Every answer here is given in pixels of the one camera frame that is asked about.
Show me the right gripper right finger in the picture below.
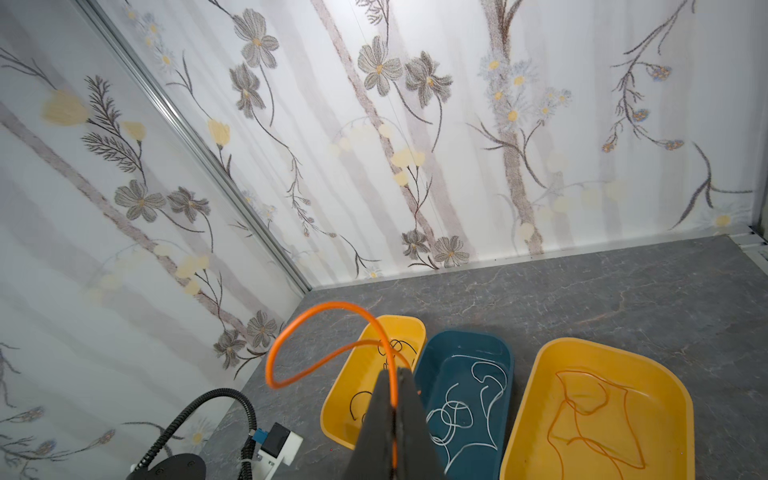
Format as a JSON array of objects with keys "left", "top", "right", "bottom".
[{"left": 394, "top": 368, "right": 446, "bottom": 480}]

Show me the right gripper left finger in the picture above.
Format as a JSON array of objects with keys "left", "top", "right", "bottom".
[{"left": 342, "top": 371, "right": 395, "bottom": 480}]

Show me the left yellow plastic bin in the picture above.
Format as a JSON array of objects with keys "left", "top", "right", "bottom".
[{"left": 320, "top": 315, "right": 426, "bottom": 450}]

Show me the yellow plastic bin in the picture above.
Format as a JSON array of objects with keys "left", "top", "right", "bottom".
[
  {"left": 500, "top": 338, "right": 696, "bottom": 479},
  {"left": 320, "top": 315, "right": 426, "bottom": 450}
]

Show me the teal plastic bin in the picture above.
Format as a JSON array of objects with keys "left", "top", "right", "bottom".
[{"left": 415, "top": 330, "right": 514, "bottom": 479}]

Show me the right yellow plastic bin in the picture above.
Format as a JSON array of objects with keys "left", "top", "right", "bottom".
[{"left": 500, "top": 338, "right": 696, "bottom": 479}]

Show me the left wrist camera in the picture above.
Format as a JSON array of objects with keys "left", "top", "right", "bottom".
[{"left": 249, "top": 423, "right": 303, "bottom": 480}]

